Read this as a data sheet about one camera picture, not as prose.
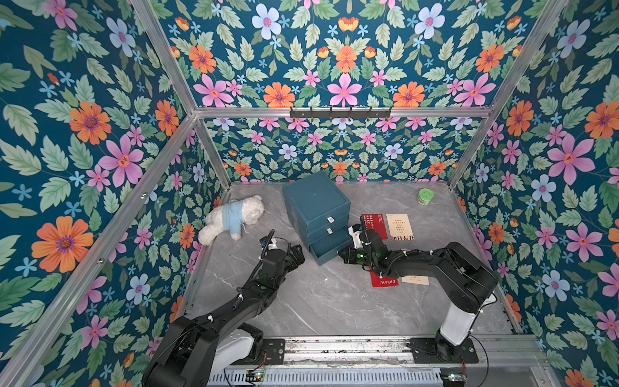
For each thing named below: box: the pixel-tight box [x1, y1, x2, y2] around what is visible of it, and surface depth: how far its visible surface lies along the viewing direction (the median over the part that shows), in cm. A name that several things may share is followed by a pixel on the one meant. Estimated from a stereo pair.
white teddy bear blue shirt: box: [198, 195, 265, 246], surface depth 100 cm
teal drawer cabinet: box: [282, 170, 354, 251], surface depth 88 cm
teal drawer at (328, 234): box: [307, 224, 350, 245], surface depth 92 cm
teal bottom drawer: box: [308, 238, 354, 267], surface depth 92 cm
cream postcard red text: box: [386, 212, 416, 242], surface depth 106 cm
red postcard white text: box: [361, 213, 389, 240], surface depth 107 cm
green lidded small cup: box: [417, 187, 435, 206], surface depth 113 cm
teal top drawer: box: [306, 212, 349, 234], surface depth 86 cm
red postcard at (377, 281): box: [369, 266, 399, 288], surface depth 90 cm
